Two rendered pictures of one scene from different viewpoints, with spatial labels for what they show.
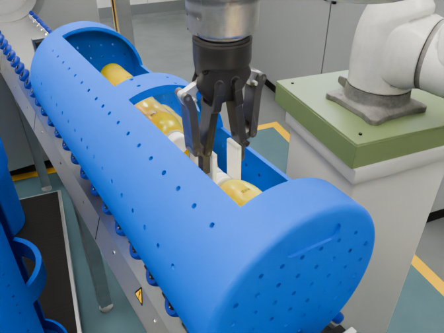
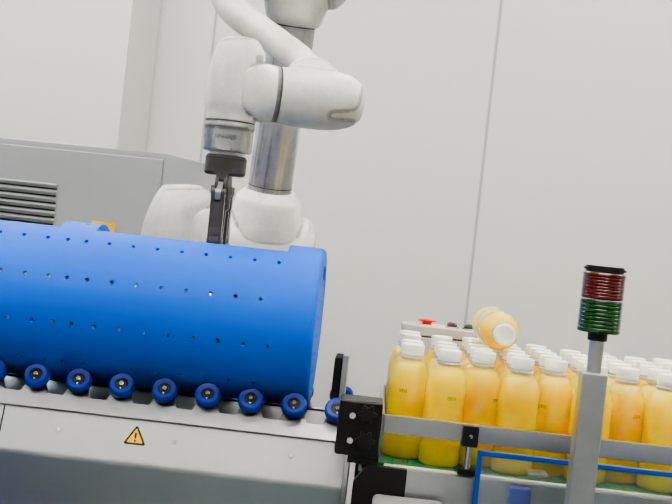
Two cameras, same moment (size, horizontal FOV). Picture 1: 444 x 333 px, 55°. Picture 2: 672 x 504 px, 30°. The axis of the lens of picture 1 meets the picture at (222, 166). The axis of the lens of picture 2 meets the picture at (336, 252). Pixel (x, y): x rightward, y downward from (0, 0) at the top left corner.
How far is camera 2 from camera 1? 1.97 m
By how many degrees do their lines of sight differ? 61
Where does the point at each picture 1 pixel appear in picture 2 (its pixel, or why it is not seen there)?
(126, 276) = (99, 437)
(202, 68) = (227, 173)
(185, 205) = (247, 261)
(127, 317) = not seen: outside the picture
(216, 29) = (244, 145)
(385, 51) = (192, 234)
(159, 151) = (185, 246)
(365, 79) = not seen: hidden behind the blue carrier
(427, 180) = not seen: hidden behind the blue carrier
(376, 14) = (176, 202)
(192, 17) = (225, 139)
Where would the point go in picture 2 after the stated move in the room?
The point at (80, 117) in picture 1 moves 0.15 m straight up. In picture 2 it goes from (33, 257) to (42, 170)
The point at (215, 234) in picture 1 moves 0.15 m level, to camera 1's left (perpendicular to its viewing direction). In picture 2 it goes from (286, 264) to (230, 261)
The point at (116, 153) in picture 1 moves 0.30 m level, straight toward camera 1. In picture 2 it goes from (132, 262) to (295, 282)
